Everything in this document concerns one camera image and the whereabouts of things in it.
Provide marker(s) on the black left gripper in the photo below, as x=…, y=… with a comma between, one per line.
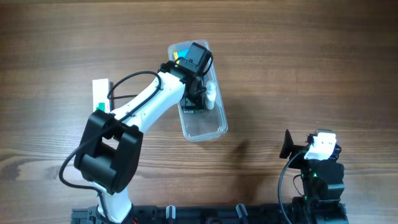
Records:
x=191, y=104

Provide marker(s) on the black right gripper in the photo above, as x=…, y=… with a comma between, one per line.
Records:
x=298, y=149

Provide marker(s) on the white spray bottle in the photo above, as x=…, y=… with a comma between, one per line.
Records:
x=210, y=95

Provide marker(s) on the clear plastic container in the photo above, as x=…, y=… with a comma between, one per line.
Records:
x=210, y=124

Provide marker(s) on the blue cough drops box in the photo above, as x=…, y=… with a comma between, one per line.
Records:
x=182, y=53

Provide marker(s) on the dark green tape box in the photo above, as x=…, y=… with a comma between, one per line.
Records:
x=192, y=110

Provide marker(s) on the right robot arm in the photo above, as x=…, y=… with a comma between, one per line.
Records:
x=322, y=179

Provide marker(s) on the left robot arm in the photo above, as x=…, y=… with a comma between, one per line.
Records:
x=110, y=147

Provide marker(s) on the white and green box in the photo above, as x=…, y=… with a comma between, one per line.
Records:
x=101, y=89

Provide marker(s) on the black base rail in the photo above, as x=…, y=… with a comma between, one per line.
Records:
x=267, y=213

